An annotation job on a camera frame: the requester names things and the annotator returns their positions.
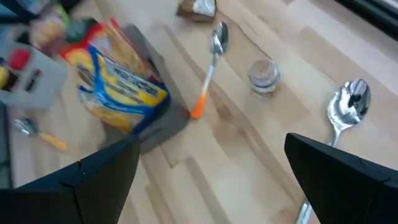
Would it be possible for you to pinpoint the light grey plastic bin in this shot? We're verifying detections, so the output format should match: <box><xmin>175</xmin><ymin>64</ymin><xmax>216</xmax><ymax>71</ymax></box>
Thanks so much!
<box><xmin>0</xmin><ymin>42</ymin><xmax>68</xmax><ymax>108</ymax></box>

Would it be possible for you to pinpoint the large silver spoon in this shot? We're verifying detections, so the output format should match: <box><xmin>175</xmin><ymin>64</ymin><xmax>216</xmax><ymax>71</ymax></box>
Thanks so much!
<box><xmin>295</xmin><ymin>78</ymin><xmax>371</xmax><ymax>224</ymax></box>

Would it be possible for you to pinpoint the orange handled spoon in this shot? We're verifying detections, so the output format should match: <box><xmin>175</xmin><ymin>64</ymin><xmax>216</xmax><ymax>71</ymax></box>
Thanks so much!
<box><xmin>191</xmin><ymin>21</ymin><xmax>230</xmax><ymax>120</ymax></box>

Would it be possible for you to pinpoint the red box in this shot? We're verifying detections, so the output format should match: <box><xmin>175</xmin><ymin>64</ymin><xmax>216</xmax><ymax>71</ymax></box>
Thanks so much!
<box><xmin>8</xmin><ymin>49</ymin><xmax>31</xmax><ymax>71</ymax></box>

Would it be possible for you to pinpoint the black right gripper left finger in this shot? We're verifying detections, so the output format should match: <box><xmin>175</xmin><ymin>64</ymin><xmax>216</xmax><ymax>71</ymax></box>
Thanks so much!
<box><xmin>0</xmin><ymin>134</ymin><xmax>141</xmax><ymax>224</ymax></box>

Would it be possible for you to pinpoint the brown snack packet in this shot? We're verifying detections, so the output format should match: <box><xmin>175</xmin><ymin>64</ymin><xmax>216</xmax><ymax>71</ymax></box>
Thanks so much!
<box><xmin>176</xmin><ymin>0</ymin><xmax>217</xmax><ymax>22</ymax></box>

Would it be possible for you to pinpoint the yellow handled spoon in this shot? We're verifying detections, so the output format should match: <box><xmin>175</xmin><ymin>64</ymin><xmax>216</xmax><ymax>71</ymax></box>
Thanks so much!
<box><xmin>12</xmin><ymin>118</ymin><xmax>70</xmax><ymax>152</ymax></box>

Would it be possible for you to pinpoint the small glass spice jar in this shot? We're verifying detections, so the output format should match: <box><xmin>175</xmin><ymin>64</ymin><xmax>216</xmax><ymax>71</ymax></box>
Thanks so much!
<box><xmin>248</xmin><ymin>58</ymin><xmax>280</xmax><ymax>100</ymax></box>

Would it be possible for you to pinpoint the dark grey plastic bin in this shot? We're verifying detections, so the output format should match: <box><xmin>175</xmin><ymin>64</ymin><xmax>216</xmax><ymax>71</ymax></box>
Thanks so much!
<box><xmin>102</xmin><ymin>24</ymin><xmax>191</xmax><ymax>155</ymax></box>

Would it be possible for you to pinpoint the blue yellow ramen packet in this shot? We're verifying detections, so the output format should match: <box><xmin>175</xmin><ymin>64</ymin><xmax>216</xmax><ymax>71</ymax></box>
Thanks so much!
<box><xmin>77</xmin><ymin>45</ymin><xmax>171</xmax><ymax>134</ymax></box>

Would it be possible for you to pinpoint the yellow lidded black spice jar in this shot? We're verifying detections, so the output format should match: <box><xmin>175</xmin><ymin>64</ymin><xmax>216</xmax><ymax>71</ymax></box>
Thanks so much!
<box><xmin>0</xmin><ymin>67</ymin><xmax>11</xmax><ymax>91</ymax></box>

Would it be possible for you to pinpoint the black table frame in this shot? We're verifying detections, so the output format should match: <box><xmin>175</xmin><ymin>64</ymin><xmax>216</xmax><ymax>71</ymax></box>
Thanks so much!
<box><xmin>334</xmin><ymin>0</ymin><xmax>398</xmax><ymax>41</ymax></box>

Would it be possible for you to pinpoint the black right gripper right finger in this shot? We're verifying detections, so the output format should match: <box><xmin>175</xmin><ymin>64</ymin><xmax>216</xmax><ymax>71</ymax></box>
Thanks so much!
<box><xmin>284</xmin><ymin>133</ymin><xmax>398</xmax><ymax>224</ymax></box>

